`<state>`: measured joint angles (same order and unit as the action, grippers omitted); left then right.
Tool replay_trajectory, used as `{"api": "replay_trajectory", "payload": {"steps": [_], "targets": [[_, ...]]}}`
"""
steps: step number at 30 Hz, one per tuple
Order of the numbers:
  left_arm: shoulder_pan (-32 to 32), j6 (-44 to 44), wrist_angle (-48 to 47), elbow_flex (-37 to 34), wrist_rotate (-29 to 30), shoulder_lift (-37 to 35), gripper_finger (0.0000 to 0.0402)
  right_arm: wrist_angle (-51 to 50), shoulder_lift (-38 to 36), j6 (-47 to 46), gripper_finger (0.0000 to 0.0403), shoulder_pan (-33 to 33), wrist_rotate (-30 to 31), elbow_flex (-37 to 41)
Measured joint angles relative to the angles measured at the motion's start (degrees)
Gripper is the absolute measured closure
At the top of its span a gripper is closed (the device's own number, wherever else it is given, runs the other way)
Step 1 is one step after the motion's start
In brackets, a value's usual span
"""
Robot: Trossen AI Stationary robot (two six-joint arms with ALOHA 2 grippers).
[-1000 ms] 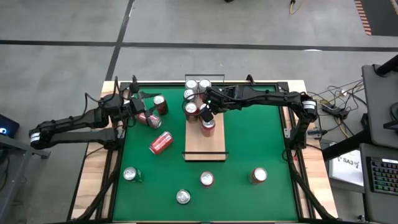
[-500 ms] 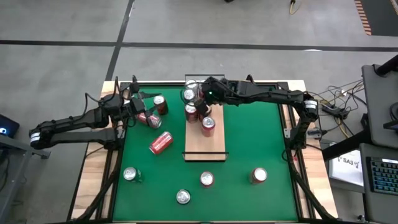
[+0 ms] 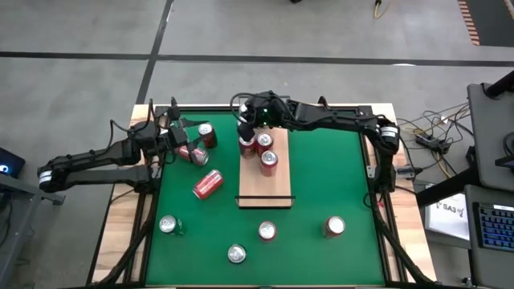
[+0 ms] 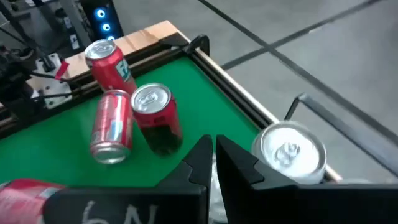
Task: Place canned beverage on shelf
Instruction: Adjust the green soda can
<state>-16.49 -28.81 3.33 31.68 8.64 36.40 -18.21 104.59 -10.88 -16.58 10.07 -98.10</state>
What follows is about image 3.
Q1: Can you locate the grey keyboard tray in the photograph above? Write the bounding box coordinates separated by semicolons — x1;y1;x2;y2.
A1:
464;184;514;289

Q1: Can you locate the yellow cable with plug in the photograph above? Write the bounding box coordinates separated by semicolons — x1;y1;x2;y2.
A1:
373;0;393;20

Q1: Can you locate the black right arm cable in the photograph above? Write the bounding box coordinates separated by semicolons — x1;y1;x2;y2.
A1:
229;92;262;121

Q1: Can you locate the green table mat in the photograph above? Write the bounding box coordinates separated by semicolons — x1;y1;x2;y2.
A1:
145;110;386;287

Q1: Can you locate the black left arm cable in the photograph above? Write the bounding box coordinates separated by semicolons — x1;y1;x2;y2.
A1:
107;98;156;140

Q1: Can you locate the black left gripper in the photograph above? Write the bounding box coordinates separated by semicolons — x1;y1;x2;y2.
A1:
154;104;210;156

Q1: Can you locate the black box with blue light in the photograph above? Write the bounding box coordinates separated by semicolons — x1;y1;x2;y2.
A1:
0;146;26;180

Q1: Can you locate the yellow floor cable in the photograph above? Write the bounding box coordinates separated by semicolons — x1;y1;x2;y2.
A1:
435;150;453;180

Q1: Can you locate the grey side table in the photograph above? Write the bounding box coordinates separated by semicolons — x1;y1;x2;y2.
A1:
467;82;514;193

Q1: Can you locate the grey metal stand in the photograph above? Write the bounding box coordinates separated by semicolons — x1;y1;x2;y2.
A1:
0;172;67;288

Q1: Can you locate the black power strip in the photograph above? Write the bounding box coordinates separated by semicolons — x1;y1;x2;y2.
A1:
415;134;445;152

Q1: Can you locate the white paper sign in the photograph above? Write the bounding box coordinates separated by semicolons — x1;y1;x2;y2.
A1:
424;192;471;242

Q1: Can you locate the backlit black keyboard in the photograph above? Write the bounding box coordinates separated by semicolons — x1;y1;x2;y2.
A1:
472;201;514;254

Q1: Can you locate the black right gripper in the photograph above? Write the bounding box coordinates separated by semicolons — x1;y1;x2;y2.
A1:
237;91;290;142

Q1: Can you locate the red strawberry Fanta can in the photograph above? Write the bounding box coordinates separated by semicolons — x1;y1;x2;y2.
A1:
257;220;278;243
255;132;275;157
176;144;210;167
238;135;257;160

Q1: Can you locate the black mat with striped edge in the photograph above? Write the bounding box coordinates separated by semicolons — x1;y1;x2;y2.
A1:
457;0;514;47

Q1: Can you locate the wooden shelf with black frame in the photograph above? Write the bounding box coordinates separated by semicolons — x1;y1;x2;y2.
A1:
235;94;298;210

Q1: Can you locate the dark red black soda can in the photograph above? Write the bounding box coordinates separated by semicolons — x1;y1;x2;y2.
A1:
197;121;218;149

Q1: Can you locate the black pole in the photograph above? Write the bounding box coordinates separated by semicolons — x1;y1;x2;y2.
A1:
483;70;514;100

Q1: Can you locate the black stand leg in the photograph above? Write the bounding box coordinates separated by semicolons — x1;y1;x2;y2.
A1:
415;166;479;208

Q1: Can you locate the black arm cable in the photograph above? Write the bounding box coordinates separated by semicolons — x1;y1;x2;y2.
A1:
107;98;156;140
229;92;262;121

